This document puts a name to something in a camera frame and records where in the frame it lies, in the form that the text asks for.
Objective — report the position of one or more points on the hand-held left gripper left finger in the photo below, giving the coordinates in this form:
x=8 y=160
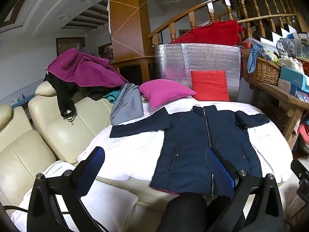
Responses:
x=96 y=160

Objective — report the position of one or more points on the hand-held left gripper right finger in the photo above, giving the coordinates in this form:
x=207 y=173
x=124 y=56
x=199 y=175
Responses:
x=219 y=169

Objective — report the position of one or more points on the navy quilted jacket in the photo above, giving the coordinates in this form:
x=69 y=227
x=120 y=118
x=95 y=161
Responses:
x=188 y=149

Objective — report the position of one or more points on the pile of folded cloths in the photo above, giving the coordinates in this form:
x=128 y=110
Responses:
x=304 y=133

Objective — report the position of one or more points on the white blanket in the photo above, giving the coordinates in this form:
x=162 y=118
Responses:
x=135 y=154

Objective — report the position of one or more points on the white cloth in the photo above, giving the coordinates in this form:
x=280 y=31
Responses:
x=108 y=203

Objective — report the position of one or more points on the cream leather sofa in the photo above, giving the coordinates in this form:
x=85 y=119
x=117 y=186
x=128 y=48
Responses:
x=60 y=130

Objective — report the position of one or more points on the grey garment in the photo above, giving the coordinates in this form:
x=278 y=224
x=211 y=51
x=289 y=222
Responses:
x=128 y=106

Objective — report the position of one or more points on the teal garment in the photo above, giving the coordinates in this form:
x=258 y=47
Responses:
x=113 y=96

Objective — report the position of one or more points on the wooden side table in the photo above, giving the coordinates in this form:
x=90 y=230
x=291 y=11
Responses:
x=277 y=91

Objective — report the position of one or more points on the red pillow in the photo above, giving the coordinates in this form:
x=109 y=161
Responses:
x=210 y=84

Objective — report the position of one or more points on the white cardboard box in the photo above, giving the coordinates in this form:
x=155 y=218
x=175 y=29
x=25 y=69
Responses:
x=286 y=85

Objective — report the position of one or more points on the purple fleece garment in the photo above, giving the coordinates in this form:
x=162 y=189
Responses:
x=84 y=70

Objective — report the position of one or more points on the light blue cardboard box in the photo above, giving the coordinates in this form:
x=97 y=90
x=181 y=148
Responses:
x=292 y=77

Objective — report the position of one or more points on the magenta pillow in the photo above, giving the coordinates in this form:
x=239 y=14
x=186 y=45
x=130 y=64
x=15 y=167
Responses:
x=164 y=91

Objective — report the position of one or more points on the wicker basket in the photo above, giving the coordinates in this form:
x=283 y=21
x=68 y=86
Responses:
x=265 y=71

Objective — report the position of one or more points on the cream bag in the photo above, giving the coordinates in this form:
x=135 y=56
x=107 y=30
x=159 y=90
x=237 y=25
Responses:
x=292 y=64

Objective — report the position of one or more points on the silver foil insulation board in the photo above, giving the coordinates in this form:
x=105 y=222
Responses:
x=205 y=58

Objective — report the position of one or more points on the blue cloth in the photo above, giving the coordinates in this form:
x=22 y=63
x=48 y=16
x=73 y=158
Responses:
x=253 y=58

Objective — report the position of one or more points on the dark wooden door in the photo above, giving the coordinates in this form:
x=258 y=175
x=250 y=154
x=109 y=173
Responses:
x=67 y=44

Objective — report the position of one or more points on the yellow-green item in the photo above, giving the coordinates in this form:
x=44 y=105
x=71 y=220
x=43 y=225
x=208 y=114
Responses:
x=272 y=54

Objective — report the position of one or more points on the grey plastic bag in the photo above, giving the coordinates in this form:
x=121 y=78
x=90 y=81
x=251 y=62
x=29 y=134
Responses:
x=286 y=47

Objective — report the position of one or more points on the clear plastic storage box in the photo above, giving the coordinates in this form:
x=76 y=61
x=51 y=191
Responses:
x=303 y=44

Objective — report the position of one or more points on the wooden pillar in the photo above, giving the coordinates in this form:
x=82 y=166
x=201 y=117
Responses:
x=128 y=29

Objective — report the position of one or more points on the red blanket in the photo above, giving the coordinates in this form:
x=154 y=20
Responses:
x=212 y=33

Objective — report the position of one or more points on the wooden stair railing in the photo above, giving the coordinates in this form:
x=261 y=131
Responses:
x=192 y=18

